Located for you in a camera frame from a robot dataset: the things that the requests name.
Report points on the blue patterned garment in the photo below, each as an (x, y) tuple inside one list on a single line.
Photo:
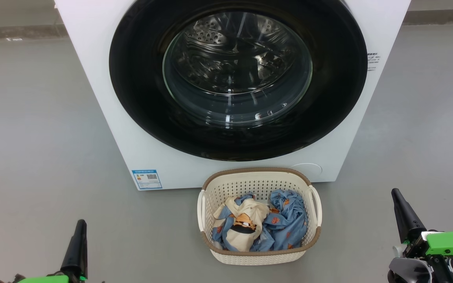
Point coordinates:
[(289, 224)]

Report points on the white front-load washing machine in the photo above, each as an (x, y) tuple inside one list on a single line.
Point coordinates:
[(92, 78)]

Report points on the round black glass washer door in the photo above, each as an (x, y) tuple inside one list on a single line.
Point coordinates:
[(140, 98)]

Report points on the cream perforated laundry basket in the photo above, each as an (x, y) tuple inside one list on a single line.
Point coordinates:
[(258, 184)]

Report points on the round white filter cover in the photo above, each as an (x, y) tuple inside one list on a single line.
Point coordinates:
[(310, 169)]

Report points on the black printed text label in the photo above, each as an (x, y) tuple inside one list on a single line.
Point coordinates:
[(372, 61)]

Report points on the stainless steel washing machine drum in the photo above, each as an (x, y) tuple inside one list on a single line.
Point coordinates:
[(210, 35)]

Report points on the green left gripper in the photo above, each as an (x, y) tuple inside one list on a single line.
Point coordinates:
[(49, 280)]

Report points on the cream garment with tiger print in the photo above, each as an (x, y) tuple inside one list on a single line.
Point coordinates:
[(246, 214)]

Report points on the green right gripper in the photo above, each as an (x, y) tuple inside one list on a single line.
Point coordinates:
[(450, 243)]

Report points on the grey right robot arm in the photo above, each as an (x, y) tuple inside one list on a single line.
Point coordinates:
[(407, 271)]

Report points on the blue energy label sticker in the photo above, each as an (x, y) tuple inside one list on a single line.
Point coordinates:
[(147, 179)]

